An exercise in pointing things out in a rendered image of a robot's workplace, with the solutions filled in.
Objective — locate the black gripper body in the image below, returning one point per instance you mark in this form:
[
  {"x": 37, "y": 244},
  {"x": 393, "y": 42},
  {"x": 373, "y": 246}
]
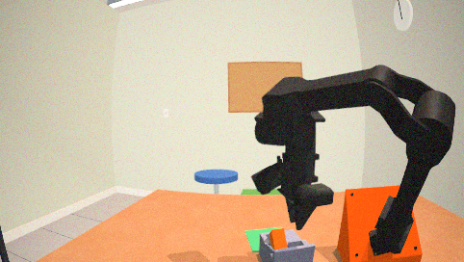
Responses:
[{"x": 305, "y": 195}]

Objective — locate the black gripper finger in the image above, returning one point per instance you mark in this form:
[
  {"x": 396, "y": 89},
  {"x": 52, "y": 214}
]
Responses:
[
  {"x": 302, "y": 215},
  {"x": 290, "y": 207}
]

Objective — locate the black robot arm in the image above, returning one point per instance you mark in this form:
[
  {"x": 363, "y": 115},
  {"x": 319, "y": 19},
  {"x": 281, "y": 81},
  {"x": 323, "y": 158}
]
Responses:
[{"x": 291, "y": 112}]

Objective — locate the orange l-shaped part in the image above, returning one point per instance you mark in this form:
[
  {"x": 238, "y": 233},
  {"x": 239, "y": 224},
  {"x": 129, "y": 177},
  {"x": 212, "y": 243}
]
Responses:
[{"x": 277, "y": 238}]

